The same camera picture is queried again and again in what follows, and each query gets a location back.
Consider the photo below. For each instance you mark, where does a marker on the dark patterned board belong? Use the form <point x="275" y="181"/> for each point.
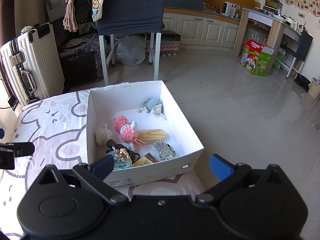
<point x="85" y="27"/>

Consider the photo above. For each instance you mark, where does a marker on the white printed bag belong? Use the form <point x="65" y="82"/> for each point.
<point x="56" y="7"/>

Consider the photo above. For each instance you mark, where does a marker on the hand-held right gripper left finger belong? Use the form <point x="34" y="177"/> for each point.
<point x="102" y="165"/>

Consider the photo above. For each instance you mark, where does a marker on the black bag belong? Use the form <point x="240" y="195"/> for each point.
<point x="301" y="81"/>

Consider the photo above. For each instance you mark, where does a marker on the oval wooden block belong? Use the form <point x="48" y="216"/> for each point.
<point x="152" y="135"/>

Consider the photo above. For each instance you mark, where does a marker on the printed blanket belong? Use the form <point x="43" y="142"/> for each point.
<point x="50" y="130"/>

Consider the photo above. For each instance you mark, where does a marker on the colourful printed carton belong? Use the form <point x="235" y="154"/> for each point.
<point x="255" y="60"/>

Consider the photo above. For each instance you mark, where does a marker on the pink crochet doll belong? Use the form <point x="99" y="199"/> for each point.
<point x="125" y="132"/>

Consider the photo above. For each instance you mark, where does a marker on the white yarn ball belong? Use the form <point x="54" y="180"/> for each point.
<point x="103" y="135"/>

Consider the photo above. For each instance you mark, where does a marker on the white shoe box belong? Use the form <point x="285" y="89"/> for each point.
<point x="125" y="97"/>

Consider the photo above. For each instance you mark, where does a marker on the translucent plastic bag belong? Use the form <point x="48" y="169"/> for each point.
<point x="130" y="52"/>

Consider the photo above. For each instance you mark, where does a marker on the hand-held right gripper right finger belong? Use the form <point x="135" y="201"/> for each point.
<point x="221" y="167"/>

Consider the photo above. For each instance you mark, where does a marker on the white waste bin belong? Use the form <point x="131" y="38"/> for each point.
<point x="314" y="88"/>

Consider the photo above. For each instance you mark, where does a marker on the dark crochet scrunchie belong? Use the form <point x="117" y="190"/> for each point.
<point x="112" y="143"/>

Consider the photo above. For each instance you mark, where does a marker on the duck print tote bag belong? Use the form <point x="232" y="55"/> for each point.
<point x="98" y="2"/>

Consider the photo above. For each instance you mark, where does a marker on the glass tank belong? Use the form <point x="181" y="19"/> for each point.
<point x="273" y="3"/>

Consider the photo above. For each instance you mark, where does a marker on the blue floral pouch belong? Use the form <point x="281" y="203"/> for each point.
<point x="122" y="164"/>

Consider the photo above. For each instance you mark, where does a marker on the cream ribbed suitcase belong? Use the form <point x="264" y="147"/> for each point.
<point x="45" y="62"/>

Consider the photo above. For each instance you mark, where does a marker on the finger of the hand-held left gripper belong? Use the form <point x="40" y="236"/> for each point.
<point x="20" y="148"/>
<point x="2" y="133"/>

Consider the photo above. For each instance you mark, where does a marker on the cream kitchen cabinets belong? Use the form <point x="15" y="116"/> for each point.
<point x="215" y="32"/>

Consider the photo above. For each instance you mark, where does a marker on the yellow tissue pack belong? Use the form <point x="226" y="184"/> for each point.
<point x="145" y="161"/>

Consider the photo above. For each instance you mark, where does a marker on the wooden leg desk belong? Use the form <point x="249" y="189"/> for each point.
<point x="275" y="32"/>

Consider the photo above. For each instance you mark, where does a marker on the small white heater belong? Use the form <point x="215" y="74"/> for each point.
<point x="230" y="9"/>

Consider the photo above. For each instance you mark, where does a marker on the macrame tassel hanger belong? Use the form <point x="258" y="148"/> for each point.
<point x="71" y="17"/>

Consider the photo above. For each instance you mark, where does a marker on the white chair with dark cover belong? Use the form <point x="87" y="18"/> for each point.
<point x="130" y="5"/>

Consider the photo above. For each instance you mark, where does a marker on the brown curtain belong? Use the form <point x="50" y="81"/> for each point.
<point x="27" y="5"/>

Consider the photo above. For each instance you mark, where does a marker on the clear storage bin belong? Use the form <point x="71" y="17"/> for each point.
<point x="75" y="46"/>

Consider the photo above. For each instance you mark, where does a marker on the grey crochet mouse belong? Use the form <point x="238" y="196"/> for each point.
<point x="151" y="103"/>

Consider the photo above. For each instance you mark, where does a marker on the white fluffy cloth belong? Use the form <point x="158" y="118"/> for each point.
<point x="27" y="29"/>

